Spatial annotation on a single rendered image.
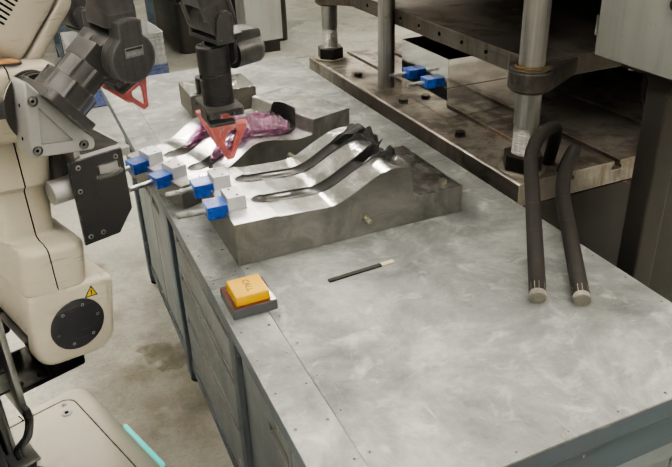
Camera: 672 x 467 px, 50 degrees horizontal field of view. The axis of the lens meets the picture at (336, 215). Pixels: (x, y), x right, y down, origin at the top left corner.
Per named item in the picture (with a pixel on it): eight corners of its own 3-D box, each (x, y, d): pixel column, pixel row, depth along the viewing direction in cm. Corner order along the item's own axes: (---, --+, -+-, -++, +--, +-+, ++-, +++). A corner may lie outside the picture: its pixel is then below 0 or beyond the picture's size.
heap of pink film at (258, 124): (217, 165, 166) (213, 133, 163) (177, 145, 178) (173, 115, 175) (304, 135, 181) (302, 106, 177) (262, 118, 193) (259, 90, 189)
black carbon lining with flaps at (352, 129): (255, 214, 141) (251, 170, 137) (231, 184, 154) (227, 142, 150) (410, 179, 154) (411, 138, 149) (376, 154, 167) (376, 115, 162)
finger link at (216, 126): (240, 146, 138) (234, 99, 134) (252, 159, 132) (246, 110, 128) (205, 153, 136) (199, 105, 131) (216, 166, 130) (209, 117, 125)
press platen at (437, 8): (528, 152, 165) (536, 77, 156) (311, 34, 270) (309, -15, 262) (781, 95, 194) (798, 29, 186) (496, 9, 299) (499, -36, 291)
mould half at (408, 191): (238, 266, 138) (231, 203, 131) (203, 211, 159) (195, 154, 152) (461, 210, 155) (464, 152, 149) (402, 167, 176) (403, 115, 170)
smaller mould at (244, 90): (193, 118, 212) (190, 95, 209) (181, 104, 224) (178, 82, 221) (257, 107, 219) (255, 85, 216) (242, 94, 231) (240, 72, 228)
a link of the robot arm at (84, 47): (58, 57, 109) (77, 66, 106) (100, 7, 111) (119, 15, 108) (97, 94, 117) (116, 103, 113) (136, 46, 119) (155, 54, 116)
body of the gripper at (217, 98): (229, 100, 137) (224, 62, 134) (245, 116, 129) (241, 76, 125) (195, 106, 135) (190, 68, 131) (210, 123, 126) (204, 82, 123)
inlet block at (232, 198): (181, 234, 136) (177, 209, 134) (175, 223, 140) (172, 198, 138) (247, 219, 141) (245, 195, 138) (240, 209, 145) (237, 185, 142)
